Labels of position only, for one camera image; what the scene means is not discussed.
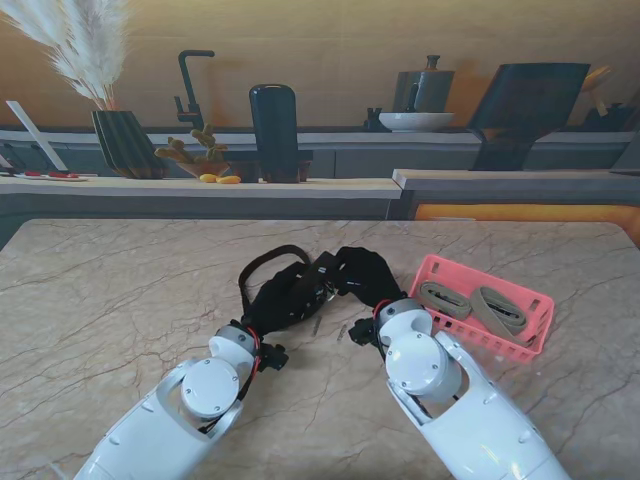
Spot white speckled bowl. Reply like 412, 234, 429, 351
377, 111, 456, 133

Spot tall black appliance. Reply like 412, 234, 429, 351
230, 83, 315, 185

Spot right arm red black cables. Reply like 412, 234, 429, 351
372, 299, 436, 419

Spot dark ribbed vase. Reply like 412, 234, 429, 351
90, 109, 170, 180

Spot white slanted board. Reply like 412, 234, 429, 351
5, 99, 67, 172

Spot dark utensil holder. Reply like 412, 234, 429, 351
582, 102, 632, 133

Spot arm red black cables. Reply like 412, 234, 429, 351
239, 324, 262, 401
372, 299, 436, 419

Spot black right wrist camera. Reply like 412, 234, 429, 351
348, 319, 380, 346

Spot beige woven belt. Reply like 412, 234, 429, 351
468, 285, 535, 350
418, 281, 472, 321

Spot pink plastic storage basket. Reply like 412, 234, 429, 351
408, 253, 555, 364

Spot white pampas grass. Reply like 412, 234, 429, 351
0, 0, 130, 112

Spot black kitchen faucet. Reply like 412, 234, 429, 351
173, 49, 216, 132

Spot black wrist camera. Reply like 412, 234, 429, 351
260, 344, 290, 372
348, 319, 380, 346

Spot plate with red chillies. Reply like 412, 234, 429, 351
13, 170, 90, 182

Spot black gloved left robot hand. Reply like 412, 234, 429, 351
241, 263, 334, 335

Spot dark woven belt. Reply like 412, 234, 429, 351
238, 244, 341, 321

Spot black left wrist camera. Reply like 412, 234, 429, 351
260, 344, 290, 372

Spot left arm red black cables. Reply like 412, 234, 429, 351
239, 324, 262, 401

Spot yellow wooden utensil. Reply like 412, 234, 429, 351
581, 65, 614, 117

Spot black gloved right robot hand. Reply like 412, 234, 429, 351
324, 245, 409, 312

